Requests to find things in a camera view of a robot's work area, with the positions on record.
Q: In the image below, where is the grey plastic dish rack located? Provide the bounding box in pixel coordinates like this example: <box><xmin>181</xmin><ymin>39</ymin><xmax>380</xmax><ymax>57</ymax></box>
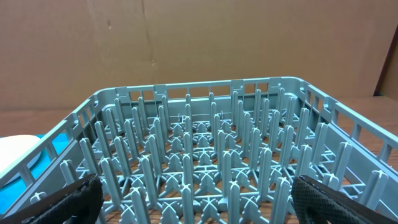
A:
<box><xmin>1</xmin><ymin>77</ymin><xmax>397</xmax><ymax>223</ymax></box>

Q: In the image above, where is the large white plate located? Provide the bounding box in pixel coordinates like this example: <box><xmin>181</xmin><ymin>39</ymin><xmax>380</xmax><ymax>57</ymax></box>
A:
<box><xmin>1</xmin><ymin>134</ymin><xmax>40</xmax><ymax>177</ymax></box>

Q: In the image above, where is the teal plastic tray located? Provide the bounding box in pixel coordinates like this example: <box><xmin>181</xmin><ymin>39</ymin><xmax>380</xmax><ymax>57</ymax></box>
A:
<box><xmin>1</xmin><ymin>134</ymin><xmax>68</xmax><ymax>213</ymax></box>

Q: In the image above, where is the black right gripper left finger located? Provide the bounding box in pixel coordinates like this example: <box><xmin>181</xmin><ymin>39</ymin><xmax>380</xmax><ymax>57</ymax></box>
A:
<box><xmin>1</xmin><ymin>174</ymin><xmax>104</xmax><ymax>224</ymax></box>

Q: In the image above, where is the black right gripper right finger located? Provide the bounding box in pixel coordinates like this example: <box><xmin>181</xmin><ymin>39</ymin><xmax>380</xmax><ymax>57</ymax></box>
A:
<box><xmin>292</xmin><ymin>175</ymin><xmax>397</xmax><ymax>224</ymax></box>

